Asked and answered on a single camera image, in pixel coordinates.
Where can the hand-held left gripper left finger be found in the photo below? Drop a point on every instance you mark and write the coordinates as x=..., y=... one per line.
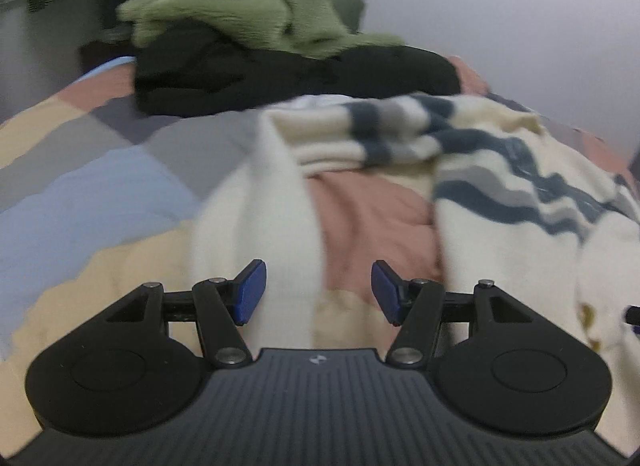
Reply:
x=251, y=291

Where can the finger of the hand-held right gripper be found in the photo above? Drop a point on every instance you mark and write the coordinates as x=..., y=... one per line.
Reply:
x=634, y=320

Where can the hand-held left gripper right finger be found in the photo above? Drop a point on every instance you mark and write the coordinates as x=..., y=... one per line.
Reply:
x=386, y=291

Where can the cream sweater with blue stripes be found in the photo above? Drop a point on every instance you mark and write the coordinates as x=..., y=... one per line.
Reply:
x=500, y=155

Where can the patchwork bed quilt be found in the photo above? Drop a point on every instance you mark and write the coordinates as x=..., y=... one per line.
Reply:
x=100, y=196

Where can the black jacket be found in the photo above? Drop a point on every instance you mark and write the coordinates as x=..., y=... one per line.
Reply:
x=250, y=75

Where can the green fleece jacket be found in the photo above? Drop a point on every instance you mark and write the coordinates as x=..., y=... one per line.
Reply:
x=225, y=0

